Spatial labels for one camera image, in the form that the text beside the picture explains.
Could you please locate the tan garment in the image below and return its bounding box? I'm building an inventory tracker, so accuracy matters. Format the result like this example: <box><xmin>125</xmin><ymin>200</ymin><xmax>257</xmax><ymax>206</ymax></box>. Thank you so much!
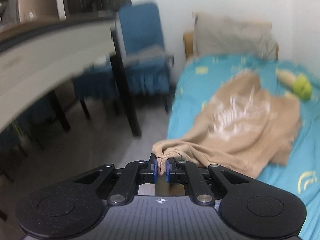
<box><xmin>152</xmin><ymin>71</ymin><xmax>300</xmax><ymax>178</ymax></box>

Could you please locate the brown refrigerator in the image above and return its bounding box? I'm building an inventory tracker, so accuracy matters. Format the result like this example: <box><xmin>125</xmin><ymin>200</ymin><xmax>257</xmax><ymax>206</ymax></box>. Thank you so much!
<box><xmin>17</xmin><ymin>0</ymin><xmax>59</xmax><ymax>23</ymax></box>

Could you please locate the green and beige plush toy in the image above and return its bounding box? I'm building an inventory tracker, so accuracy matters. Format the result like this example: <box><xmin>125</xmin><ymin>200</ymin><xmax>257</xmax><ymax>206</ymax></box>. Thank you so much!
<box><xmin>275</xmin><ymin>68</ymin><xmax>313</xmax><ymax>101</ymax></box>

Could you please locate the turquoise patterned bed sheet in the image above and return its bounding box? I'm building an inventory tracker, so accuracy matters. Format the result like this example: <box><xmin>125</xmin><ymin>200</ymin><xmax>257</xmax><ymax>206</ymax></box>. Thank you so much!
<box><xmin>167</xmin><ymin>55</ymin><xmax>319</xmax><ymax>239</ymax></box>

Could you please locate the white black-legged table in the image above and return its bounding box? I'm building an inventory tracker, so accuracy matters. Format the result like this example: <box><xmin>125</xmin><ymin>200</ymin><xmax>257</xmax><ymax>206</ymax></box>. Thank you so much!
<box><xmin>1</xmin><ymin>16</ymin><xmax>142</xmax><ymax>137</ymax></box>

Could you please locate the grey pillow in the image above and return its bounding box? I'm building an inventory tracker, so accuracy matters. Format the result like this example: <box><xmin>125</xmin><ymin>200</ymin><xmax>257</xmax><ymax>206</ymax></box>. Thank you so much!
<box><xmin>193</xmin><ymin>12</ymin><xmax>278</xmax><ymax>60</ymax></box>

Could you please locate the blue covered chair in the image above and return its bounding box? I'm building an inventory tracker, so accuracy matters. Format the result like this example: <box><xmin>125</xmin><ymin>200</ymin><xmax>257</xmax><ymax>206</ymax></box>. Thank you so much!
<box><xmin>114</xmin><ymin>1</ymin><xmax>175</xmax><ymax>113</ymax></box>
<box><xmin>72</xmin><ymin>54</ymin><xmax>120</xmax><ymax>120</ymax></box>

